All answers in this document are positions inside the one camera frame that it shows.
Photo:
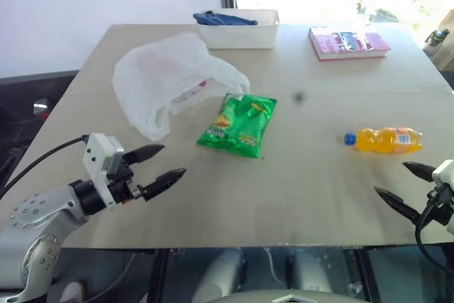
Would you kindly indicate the pink book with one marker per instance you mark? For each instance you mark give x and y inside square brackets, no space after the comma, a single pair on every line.
[349,45]

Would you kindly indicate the grey rounded robot leg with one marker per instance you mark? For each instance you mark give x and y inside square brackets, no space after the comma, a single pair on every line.
[220,274]
[314,271]

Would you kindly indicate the black and yellow tool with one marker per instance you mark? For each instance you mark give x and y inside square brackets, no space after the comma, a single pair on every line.
[437,36]

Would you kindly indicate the blue cloth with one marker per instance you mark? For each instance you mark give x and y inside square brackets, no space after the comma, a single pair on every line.
[223,19]

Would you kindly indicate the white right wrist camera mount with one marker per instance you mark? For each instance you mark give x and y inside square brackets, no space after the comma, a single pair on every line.
[445,171]

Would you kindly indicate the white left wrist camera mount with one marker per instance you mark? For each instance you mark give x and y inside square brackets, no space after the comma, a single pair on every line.
[99,150]

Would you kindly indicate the grey rounded robot torso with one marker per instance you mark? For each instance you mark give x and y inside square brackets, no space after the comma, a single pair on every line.
[291,297]

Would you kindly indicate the white translucent plastic bag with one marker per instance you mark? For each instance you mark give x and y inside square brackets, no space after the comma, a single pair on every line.
[159,76]

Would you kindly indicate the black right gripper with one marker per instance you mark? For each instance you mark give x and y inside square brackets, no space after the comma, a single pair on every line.
[438,205]

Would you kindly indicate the orange soda bottle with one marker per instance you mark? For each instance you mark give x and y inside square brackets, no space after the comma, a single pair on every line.
[386,140]

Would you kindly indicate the white plastic basket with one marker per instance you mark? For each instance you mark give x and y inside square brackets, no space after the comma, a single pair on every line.
[241,35]

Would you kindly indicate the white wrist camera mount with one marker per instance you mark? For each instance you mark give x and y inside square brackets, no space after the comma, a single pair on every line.
[99,150]
[445,171]

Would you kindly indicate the green chips bag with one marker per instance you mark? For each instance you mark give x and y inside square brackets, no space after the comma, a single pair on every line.
[239,125]

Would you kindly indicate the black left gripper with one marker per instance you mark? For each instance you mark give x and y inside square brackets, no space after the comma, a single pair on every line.
[122,182]

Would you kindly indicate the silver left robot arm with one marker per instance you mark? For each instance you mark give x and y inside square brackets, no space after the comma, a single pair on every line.
[42,210]

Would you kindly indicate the brown cardboard box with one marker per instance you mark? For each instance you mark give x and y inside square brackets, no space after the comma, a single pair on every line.
[445,44]

